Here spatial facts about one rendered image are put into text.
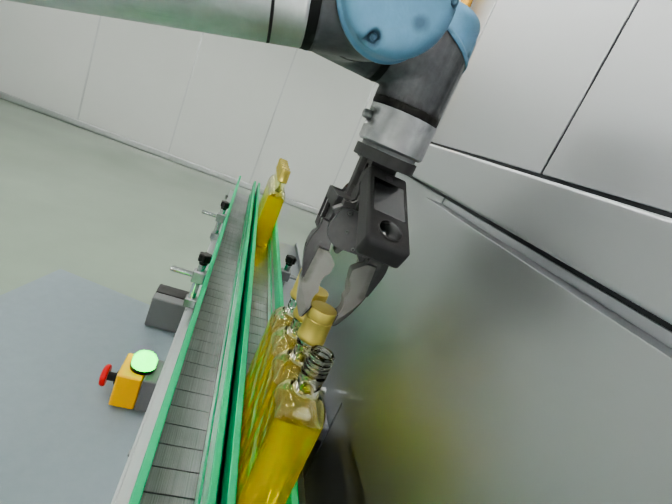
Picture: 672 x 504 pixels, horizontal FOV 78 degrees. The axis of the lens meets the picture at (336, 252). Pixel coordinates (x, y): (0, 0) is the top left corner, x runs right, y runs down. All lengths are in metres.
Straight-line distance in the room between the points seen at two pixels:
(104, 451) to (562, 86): 0.83
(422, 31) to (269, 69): 5.96
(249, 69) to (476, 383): 5.97
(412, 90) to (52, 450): 0.73
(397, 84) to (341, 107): 5.87
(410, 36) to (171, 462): 0.58
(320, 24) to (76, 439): 0.73
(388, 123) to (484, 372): 0.26
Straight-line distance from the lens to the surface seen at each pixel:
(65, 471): 0.81
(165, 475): 0.64
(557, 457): 0.35
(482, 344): 0.42
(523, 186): 0.47
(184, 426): 0.71
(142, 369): 0.85
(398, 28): 0.28
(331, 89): 6.29
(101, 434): 0.86
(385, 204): 0.41
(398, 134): 0.44
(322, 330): 0.49
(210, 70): 6.27
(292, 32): 0.30
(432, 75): 0.45
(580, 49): 0.56
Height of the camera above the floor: 1.36
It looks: 16 degrees down
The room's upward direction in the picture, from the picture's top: 24 degrees clockwise
